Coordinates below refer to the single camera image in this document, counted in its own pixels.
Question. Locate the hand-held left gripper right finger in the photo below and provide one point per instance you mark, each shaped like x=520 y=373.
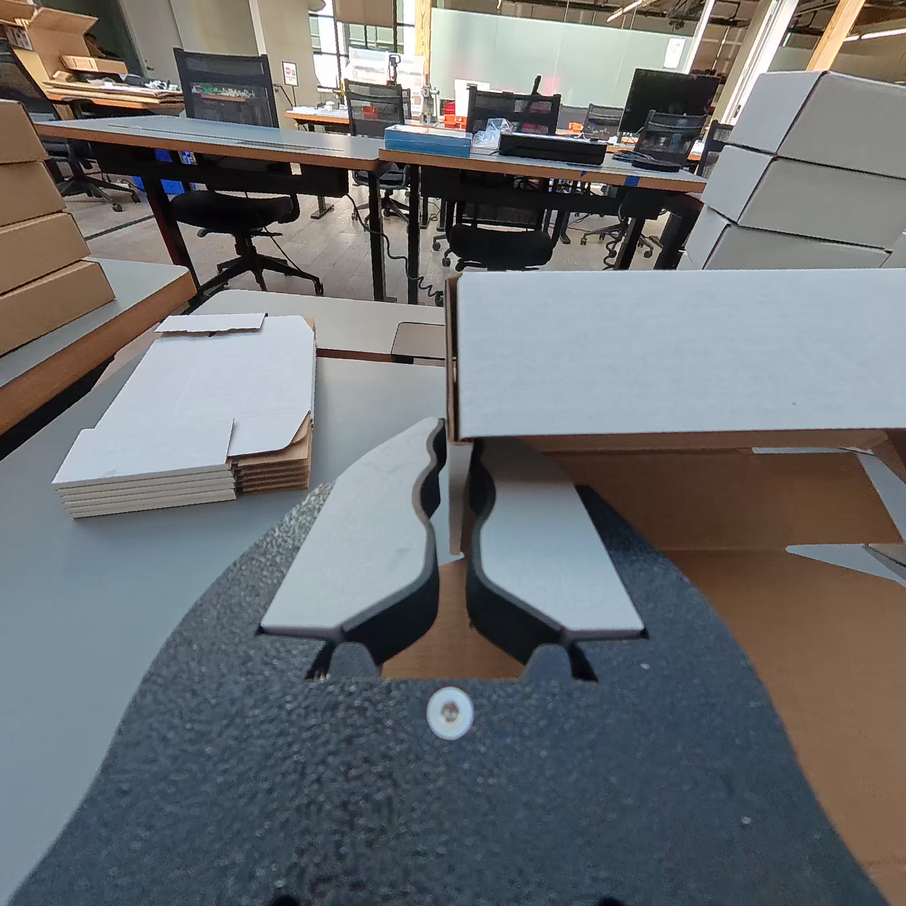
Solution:
x=552 y=559

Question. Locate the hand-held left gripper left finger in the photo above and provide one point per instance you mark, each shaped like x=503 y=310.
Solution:
x=361 y=545

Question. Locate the white and brown cardboard box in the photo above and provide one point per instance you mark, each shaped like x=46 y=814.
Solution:
x=672 y=354

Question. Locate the white folded cardboard box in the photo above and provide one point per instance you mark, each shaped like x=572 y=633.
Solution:
x=764 y=248
x=807 y=198
x=835 y=120

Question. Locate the flat blue box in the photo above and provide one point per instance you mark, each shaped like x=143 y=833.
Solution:
x=428 y=140

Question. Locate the stack of flat cardboard sheets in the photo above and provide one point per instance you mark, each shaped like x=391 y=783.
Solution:
x=198 y=396

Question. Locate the black mesh office chair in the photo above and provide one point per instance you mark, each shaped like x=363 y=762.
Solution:
x=233 y=205
x=371 y=106
x=502 y=240
x=665 y=134

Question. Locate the grey side table wooden edge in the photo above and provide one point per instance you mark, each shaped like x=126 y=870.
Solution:
x=134 y=297

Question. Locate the grey office desk blue tape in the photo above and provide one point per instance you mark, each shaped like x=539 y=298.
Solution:
x=538 y=170

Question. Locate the flat black case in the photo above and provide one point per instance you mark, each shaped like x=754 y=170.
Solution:
x=552 y=147

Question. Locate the long grey office desk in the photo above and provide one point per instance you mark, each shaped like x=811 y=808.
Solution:
x=212 y=138

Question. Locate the black computer monitor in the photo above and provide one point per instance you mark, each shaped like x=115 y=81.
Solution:
x=669 y=99

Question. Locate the wooden pillar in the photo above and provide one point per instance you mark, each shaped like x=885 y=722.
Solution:
x=835 y=32

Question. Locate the red and white wall sign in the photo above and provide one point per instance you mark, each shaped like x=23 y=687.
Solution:
x=289 y=73

